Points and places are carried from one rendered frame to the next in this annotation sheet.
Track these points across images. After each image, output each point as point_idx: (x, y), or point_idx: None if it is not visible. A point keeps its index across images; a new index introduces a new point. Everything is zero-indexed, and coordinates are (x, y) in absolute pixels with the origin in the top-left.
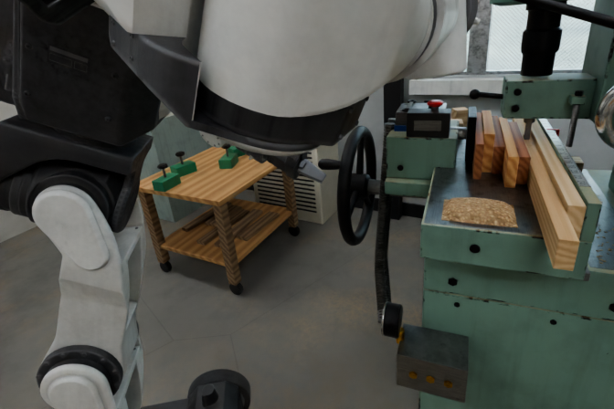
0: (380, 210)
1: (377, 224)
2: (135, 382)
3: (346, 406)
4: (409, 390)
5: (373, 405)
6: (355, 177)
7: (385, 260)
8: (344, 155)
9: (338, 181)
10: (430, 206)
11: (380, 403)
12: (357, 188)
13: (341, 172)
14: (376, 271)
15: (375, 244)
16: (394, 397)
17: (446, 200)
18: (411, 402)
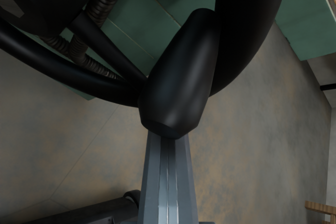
0: (113, 3)
1: (95, 23)
2: None
3: (0, 125)
4: (1, 65)
5: (7, 102)
6: None
7: (62, 39)
8: (279, 5)
9: (227, 83)
10: (335, 14)
11: (6, 95)
12: (81, 4)
13: (248, 63)
14: (88, 64)
15: (84, 44)
16: (4, 81)
17: None
18: (14, 69)
